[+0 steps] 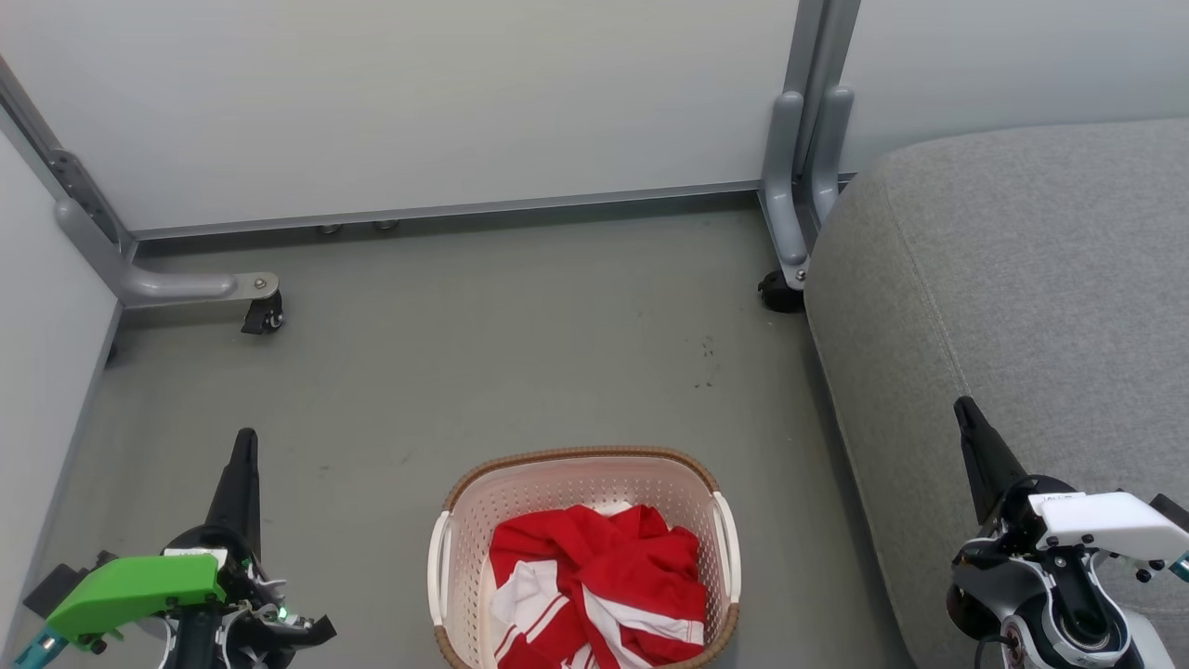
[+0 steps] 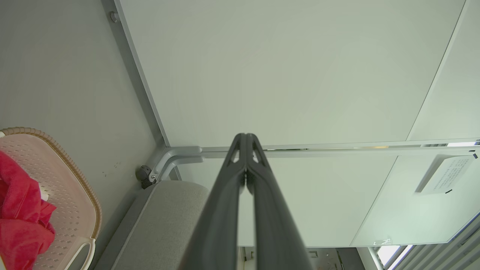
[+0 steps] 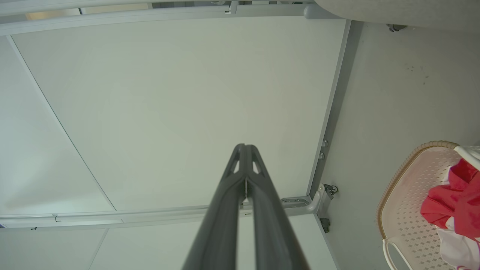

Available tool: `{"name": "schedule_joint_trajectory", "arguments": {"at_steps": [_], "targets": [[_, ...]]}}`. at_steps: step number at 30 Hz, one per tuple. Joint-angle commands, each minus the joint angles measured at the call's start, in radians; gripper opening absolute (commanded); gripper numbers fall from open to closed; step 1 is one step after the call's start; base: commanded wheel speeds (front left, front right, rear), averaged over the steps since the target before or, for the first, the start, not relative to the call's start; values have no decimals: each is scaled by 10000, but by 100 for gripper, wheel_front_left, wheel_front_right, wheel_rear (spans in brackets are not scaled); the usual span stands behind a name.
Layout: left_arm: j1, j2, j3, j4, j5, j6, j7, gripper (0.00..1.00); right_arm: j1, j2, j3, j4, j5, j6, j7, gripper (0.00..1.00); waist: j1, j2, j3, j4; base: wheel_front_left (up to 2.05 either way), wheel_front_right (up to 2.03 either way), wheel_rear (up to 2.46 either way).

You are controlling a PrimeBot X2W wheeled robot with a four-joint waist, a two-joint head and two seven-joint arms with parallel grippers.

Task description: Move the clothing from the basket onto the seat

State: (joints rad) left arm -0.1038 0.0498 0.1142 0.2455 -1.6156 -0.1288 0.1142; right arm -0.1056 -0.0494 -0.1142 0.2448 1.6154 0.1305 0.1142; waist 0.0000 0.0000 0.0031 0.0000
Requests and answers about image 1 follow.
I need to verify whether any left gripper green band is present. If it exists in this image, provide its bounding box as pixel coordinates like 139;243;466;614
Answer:
23;427;337;651

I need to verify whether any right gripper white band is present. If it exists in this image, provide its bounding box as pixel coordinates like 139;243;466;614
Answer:
955;397;1189;582

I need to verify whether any red and white shirt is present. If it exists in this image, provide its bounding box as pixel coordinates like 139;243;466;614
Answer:
557;504;708;667

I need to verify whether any grey fabric sofa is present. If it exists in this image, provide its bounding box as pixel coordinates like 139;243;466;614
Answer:
804;119;1189;669

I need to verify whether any black caster wheel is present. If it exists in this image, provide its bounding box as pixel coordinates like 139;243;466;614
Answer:
757;269;807;314
241;290;285;336

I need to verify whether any white perforated laundry basket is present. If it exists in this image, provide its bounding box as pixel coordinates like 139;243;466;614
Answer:
427;446;742;669

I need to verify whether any grey partition foot long post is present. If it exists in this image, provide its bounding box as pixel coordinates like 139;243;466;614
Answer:
0;56;281;309

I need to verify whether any left arm cable teal plug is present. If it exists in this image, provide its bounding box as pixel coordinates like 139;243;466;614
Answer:
11;626;68;669

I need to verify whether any grey partition bottom rail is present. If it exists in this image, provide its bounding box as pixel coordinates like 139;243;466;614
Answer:
130;180;764;243

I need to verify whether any grey partition foot double post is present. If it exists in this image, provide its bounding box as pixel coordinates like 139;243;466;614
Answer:
760;0;860;291

